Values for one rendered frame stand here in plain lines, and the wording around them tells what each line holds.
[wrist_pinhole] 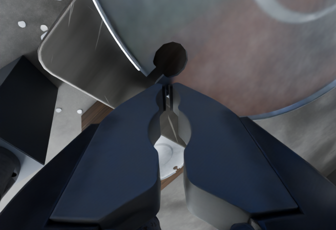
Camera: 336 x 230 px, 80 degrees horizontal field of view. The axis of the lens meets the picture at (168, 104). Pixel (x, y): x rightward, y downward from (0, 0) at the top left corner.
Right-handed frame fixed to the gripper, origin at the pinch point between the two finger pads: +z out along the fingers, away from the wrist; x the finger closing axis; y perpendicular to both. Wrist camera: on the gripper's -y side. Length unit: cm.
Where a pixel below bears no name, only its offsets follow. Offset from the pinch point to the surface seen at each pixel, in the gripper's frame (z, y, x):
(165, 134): 1.5, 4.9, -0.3
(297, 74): 5.2, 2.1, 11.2
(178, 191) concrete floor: 86, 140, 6
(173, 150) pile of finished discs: 47, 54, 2
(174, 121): 1.7, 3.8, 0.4
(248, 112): 3.8, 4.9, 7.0
